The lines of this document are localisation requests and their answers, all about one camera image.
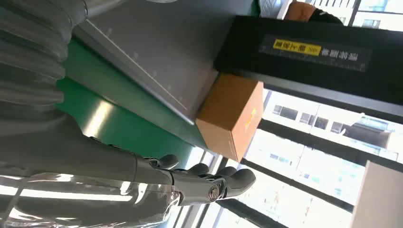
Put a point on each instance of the black inbound scanner machine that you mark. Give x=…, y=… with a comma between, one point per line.
x=302, y=72

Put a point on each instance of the green conveyor belt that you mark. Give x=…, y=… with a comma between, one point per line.
x=126, y=135

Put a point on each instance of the window wall with black frames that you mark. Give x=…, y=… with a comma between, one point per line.
x=283, y=160

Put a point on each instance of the brown cardboard box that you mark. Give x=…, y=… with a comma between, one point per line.
x=225, y=116

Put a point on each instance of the person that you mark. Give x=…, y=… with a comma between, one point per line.
x=302, y=11

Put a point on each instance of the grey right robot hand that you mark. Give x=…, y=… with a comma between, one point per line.
x=78, y=157

